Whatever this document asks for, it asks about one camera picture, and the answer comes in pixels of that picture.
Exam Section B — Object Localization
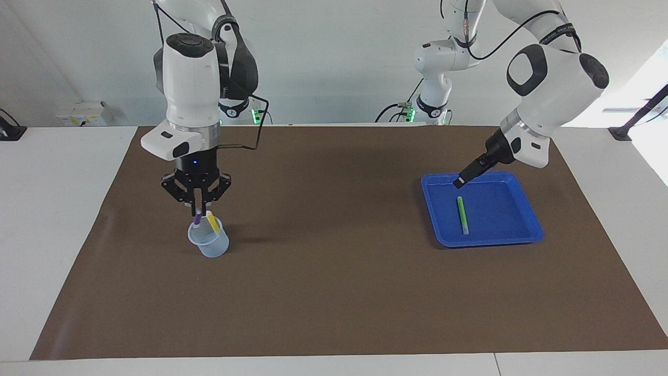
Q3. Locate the black angled stand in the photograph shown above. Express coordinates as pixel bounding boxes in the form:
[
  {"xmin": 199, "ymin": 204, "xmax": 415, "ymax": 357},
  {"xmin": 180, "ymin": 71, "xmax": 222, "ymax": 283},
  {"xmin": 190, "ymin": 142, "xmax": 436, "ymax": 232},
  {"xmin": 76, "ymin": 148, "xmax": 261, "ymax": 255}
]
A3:
[{"xmin": 608, "ymin": 84, "xmax": 668, "ymax": 142}]

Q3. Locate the black base cable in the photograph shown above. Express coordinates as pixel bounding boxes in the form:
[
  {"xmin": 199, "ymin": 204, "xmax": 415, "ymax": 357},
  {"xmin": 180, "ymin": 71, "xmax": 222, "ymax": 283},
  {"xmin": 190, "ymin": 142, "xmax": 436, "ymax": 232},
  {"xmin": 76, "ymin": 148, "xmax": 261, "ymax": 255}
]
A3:
[{"xmin": 375, "ymin": 78, "xmax": 424, "ymax": 124}]

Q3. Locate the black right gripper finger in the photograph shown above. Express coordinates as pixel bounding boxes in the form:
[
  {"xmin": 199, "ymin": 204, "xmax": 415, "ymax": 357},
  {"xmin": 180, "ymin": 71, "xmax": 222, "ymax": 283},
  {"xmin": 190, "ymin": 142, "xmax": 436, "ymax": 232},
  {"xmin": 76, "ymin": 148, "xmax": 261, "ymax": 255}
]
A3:
[
  {"xmin": 202, "ymin": 173, "xmax": 232, "ymax": 215},
  {"xmin": 161, "ymin": 175, "xmax": 196, "ymax": 214}
]

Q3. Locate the blue plastic tray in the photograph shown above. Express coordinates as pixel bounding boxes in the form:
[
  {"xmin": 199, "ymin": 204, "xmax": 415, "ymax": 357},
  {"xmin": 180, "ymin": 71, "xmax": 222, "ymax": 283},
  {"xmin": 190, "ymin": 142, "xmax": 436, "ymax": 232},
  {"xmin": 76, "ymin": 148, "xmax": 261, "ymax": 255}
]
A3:
[{"xmin": 421, "ymin": 171, "xmax": 545, "ymax": 248}]

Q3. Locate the green marker pen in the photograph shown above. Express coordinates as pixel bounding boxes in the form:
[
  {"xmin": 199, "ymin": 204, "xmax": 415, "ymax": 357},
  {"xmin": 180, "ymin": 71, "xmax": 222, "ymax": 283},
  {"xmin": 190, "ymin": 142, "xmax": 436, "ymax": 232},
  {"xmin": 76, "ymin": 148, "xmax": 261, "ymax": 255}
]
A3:
[{"xmin": 457, "ymin": 196, "xmax": 470, "ymax": 236}]

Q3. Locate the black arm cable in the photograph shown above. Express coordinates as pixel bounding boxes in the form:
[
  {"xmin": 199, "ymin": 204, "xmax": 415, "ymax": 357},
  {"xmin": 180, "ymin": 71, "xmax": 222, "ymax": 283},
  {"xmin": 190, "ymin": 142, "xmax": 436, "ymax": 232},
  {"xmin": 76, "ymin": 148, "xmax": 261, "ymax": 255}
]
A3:
[
  {"xmin": 217, "ymin": 96, "xmax": 270, "ymax": 152},
  {"xmin": 462, "ymin": 0, "xmax": 581, "ymax": 61}
]

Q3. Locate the white wall socket box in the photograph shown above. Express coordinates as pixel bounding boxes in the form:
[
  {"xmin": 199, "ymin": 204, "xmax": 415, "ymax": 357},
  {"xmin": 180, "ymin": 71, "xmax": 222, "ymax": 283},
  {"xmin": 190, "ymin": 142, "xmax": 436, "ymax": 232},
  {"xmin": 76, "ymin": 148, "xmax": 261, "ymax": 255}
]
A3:
[{"xmin": 56, "ymin": 101, "xmax": 113, "ymax": 127}]

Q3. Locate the brown table mat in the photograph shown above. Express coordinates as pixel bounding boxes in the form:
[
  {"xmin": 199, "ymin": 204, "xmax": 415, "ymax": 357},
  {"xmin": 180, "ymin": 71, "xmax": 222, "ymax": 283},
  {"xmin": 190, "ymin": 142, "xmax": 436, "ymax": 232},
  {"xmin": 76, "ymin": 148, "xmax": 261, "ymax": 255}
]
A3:
[{"xmin": 30, "ymin": 124, "xmax": 668, "ymax": 361}]

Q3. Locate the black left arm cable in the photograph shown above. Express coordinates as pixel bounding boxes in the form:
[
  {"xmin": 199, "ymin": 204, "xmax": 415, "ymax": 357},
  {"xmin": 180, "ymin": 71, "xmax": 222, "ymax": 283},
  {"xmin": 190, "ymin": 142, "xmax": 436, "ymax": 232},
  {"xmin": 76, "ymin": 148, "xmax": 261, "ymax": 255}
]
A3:
[{"xmin": 462, "ymin": 0, "xmax": 581, "ymax": 61}]

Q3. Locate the clear plastic cup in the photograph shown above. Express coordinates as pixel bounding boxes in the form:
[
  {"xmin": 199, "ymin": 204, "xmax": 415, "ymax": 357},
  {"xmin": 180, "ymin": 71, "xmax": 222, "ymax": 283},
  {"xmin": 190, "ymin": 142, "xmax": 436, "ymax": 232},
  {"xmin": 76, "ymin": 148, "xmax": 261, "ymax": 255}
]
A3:
[{"xmin": 188, "ymin": 217, "xmax": 230, "ymax": 259}]

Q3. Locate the black table clamp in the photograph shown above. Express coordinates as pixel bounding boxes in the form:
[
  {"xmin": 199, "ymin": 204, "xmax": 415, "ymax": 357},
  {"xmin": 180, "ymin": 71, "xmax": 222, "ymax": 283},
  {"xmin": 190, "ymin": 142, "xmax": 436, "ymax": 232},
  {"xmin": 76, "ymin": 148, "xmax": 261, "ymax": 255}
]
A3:
[{"xmin": 0, "ymin": 109, "xmax": 28, "ymax": 142}]

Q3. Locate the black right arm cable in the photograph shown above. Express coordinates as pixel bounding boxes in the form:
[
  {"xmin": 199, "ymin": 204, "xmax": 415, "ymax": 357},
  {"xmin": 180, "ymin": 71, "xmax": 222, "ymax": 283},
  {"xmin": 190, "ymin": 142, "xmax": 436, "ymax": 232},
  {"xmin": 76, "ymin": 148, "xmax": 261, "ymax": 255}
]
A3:
[{"xmin": 217, "ymin": 96, "xmax": 270, "ymax": 152}]

